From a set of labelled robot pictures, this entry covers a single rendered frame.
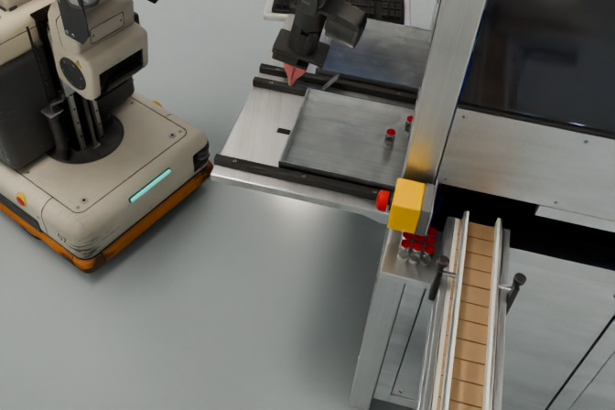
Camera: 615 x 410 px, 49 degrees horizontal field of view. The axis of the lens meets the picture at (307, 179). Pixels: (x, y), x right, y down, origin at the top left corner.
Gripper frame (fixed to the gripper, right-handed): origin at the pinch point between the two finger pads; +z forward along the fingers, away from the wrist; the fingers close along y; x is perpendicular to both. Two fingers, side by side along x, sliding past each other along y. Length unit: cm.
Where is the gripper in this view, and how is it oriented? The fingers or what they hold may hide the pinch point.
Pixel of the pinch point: (291, 80)
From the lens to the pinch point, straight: 136.3
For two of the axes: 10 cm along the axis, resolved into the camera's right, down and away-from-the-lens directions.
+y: 9.4, 3.3, 0.2
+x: 2.3, -7.1, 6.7
